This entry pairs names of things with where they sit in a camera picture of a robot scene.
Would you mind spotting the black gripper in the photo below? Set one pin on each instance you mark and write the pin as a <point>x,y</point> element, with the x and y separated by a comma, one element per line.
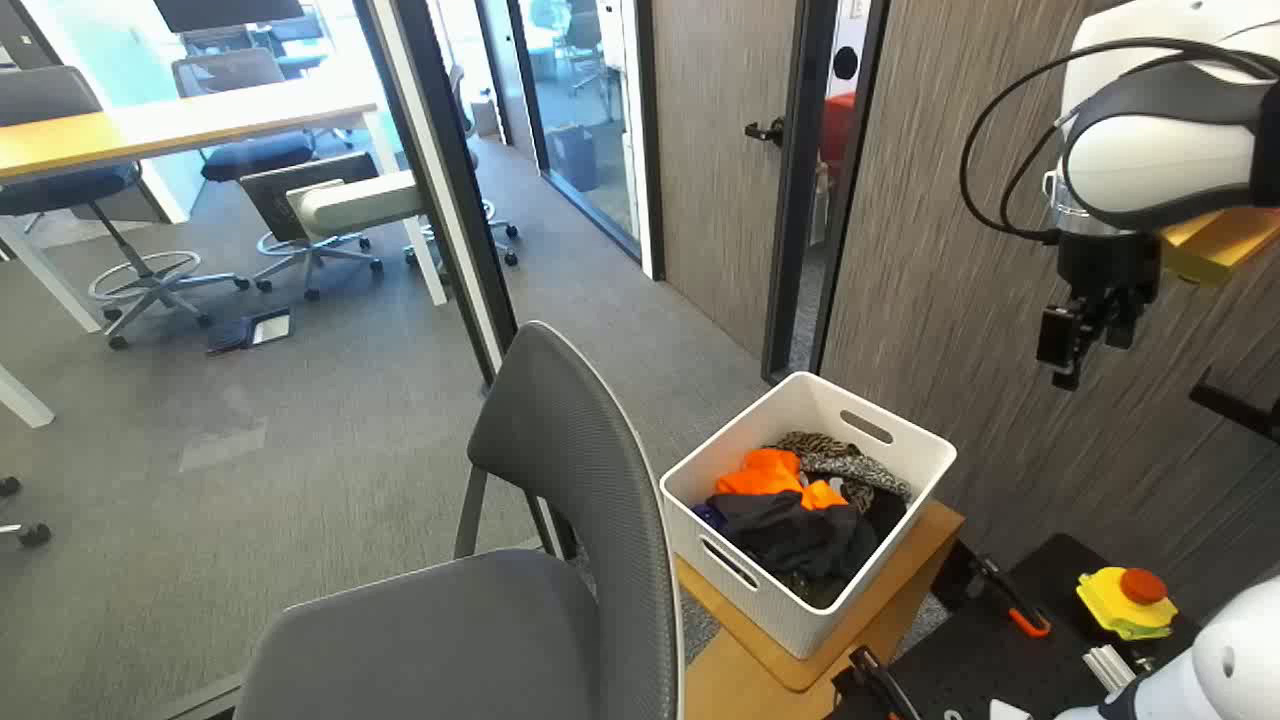
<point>1111,286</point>

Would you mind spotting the dark grey clothing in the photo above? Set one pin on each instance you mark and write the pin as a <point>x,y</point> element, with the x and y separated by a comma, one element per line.
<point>815,553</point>

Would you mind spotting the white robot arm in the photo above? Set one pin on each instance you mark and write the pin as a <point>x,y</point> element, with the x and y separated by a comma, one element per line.
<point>1171,109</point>

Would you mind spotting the speckled grey clothing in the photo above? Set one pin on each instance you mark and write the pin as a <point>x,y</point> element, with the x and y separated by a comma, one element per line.
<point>824,458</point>

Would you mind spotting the white plastic basket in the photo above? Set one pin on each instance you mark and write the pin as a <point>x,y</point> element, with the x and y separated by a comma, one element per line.
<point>793,407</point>

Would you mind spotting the orange clothing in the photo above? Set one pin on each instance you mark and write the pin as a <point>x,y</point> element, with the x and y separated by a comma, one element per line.
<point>777,475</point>

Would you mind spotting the grey office chair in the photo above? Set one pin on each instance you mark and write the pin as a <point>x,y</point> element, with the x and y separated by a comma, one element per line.
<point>505,634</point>

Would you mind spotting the blue swivel office chair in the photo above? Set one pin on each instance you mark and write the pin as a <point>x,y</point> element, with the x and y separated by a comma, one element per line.
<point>258,150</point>

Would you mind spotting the dark swivel office chair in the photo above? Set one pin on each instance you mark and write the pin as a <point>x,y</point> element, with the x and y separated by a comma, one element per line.
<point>142,276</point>

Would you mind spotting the yellow emergency stop button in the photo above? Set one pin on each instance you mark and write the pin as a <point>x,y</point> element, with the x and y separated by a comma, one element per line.
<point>1131,602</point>

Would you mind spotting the wooden side table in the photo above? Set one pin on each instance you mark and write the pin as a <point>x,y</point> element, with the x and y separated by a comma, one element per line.
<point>749,674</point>

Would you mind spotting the long wooden white table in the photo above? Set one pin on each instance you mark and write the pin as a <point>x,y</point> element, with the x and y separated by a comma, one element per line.
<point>183,125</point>

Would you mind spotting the orange handled tool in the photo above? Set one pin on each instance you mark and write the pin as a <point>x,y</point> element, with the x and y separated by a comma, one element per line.
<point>1011,602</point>

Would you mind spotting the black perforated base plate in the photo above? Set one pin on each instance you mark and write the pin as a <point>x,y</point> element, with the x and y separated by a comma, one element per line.
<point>976,653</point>

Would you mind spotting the wooden door with handle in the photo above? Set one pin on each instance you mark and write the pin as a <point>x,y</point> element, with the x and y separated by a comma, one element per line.
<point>721,66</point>

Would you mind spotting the black glass partition post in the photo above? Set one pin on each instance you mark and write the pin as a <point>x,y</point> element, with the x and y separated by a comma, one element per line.
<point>434,147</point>

